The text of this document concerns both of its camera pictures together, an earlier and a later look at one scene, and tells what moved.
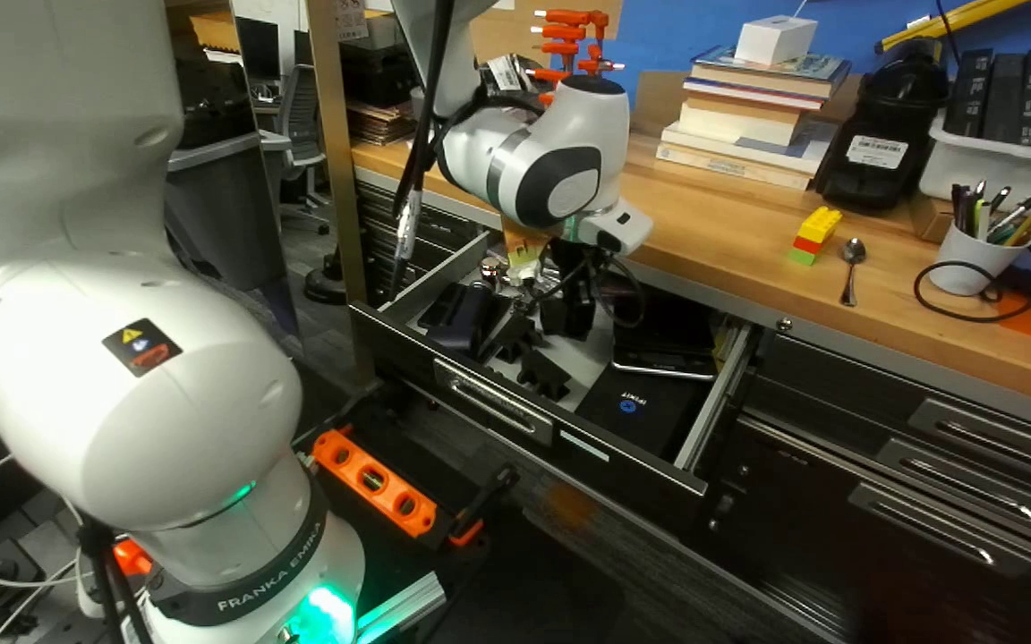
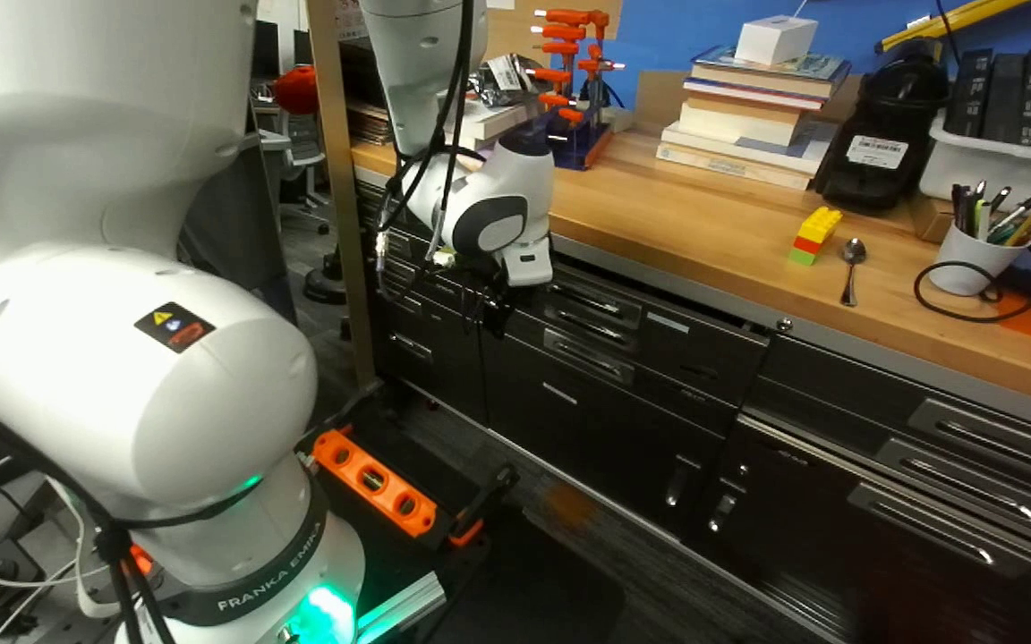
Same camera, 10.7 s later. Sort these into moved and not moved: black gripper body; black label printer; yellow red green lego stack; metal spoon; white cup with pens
Moved: black gripper body
Not moved: black label printer; white cup with pens; metal spoon; yellow red green lego stack
